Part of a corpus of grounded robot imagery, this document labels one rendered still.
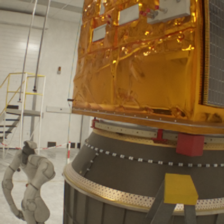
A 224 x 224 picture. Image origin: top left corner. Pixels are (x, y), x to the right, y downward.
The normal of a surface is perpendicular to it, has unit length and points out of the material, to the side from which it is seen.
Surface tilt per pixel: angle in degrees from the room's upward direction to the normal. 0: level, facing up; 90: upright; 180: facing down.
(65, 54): 90
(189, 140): 90
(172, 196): 90
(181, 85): 89
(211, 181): 62
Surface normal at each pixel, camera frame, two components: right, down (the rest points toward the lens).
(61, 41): 0.53, 0.08
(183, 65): -0.79, -0.14
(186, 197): -0.21, 0.01
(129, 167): -0.41, -0.48
